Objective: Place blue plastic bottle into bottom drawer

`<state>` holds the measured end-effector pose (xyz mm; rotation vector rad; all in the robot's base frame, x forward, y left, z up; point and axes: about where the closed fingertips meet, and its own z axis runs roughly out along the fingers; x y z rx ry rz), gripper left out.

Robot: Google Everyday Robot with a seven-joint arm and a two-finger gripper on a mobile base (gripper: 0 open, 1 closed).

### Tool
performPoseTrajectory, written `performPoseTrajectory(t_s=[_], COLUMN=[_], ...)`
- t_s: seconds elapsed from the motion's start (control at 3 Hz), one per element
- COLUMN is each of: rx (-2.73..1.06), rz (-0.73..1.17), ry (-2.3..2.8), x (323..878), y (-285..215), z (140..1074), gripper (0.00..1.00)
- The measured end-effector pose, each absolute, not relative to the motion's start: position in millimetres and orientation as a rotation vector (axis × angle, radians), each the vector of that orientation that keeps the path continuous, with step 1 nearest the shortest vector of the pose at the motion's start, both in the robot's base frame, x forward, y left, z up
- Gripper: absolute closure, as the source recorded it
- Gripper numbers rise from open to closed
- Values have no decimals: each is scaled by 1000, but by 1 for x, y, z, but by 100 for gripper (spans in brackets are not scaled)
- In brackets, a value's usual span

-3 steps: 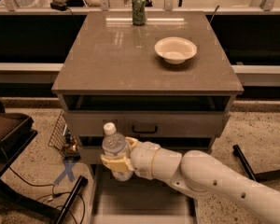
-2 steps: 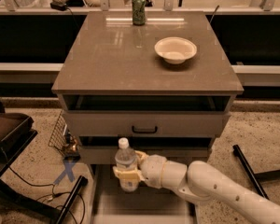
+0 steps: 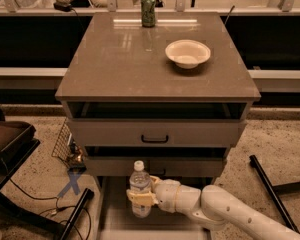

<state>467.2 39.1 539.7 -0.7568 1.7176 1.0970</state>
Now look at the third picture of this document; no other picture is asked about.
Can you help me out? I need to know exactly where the drawer with handle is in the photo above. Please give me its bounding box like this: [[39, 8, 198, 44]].
[[67, 119, 246, 147], [84, 157, 225, 177]]

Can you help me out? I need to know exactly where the black stand leg left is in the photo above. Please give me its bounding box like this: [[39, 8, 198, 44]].
[[58, 188, 94, 240]]

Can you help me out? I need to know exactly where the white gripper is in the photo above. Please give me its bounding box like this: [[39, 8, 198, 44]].
[[126, 175, 181, 213]]

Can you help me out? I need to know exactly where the blue tape cross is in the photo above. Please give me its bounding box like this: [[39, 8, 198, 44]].
[[58, 170, 84, 197]]

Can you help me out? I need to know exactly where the open bottom drawer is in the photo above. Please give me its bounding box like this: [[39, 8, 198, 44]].
[[96, 177, 214, 240]]

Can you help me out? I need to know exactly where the dark tray on stand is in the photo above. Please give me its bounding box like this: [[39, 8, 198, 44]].
[[0, 108, 40, 190]]

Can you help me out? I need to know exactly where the white paper bowl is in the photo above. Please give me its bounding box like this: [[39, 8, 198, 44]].
[[165, 39, 211, 69]]

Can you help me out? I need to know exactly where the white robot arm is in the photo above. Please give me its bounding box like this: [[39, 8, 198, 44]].
[[126, 176, 300, 240]]

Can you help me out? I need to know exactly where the green soda can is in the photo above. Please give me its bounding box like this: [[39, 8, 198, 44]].
[[141, 0, 156, 27]]

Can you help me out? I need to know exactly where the wire mesh basket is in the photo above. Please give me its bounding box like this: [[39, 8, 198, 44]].
[[51, 122, 85, 170]]

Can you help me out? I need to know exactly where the black cable on floor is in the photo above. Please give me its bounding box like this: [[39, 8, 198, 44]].
[[8, 177, 93, 240]]

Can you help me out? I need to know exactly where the black stand leg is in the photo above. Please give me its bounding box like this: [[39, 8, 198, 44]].
[[58, 188, 94, 240], [249, 155, 300, 232]]

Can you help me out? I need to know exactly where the clear plastic water bottle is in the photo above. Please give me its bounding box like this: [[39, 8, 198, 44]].
[[129, 160, 152, 218]]

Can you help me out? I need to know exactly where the black device on ledge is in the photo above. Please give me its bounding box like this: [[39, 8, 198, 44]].
[[54, 1, 72, 12]]

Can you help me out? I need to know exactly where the top drawer with handle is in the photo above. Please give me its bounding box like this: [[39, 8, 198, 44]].
[[67, 119, 246, 147]]

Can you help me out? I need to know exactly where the grey drawer cabinet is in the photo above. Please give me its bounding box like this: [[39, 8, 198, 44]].
[[56, 12, 260, 164]]

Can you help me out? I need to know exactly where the black stand leg right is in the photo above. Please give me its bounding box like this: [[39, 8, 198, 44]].
[[249, 155, 300, 232]]

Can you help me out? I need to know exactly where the middle drawer with handle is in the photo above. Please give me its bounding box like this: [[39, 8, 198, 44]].
[[84, 157, 225, 177]]

